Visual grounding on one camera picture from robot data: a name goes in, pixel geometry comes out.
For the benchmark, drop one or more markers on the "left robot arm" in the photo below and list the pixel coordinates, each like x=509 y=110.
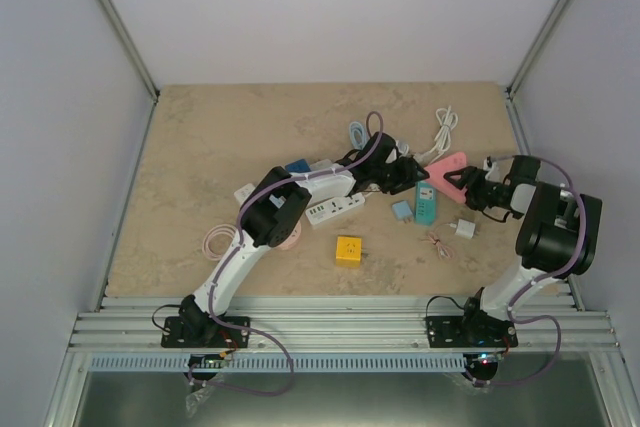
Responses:
x=270 y=213

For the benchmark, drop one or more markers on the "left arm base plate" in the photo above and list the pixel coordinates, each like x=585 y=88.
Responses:
x=177 y=334

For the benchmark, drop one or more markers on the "blue slotted cable duct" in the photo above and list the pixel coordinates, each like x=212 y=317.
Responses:
x=279 y=363

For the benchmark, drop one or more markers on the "white cube socket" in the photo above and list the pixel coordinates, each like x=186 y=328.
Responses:
x=243 y=193

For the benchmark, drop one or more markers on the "aluminium rail frame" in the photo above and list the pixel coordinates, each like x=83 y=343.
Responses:
x=321 y=325

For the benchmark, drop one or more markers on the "pink round power strip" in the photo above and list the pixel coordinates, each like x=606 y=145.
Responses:
x=292 y=239

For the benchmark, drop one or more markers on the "dark blue cube socket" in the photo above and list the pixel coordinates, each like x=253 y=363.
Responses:
x=299 y=166

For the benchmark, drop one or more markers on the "white charger with cable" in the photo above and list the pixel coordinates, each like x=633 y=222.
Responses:
x=463 y=228

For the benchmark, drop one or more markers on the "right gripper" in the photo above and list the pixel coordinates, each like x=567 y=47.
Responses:
x=476 y=176

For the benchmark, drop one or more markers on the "teal power strip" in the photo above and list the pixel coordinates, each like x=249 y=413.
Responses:
x=425 y=204

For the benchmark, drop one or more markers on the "yellow cube socket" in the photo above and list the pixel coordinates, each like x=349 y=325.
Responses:
x=348 y=252

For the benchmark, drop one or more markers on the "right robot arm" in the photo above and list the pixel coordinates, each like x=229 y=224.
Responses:
x=557 y=237

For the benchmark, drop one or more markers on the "small blue charger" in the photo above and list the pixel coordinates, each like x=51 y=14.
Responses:
x=403 y=212

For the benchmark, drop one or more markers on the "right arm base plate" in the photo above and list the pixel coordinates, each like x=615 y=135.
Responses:
x=450 y=332

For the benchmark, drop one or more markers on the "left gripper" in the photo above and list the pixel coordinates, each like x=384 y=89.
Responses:
x=406 y=177

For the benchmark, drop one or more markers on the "white charger block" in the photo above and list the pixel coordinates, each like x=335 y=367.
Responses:
x=321 y=165

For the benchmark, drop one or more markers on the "white power strip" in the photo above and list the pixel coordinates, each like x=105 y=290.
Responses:
x=333 y=208

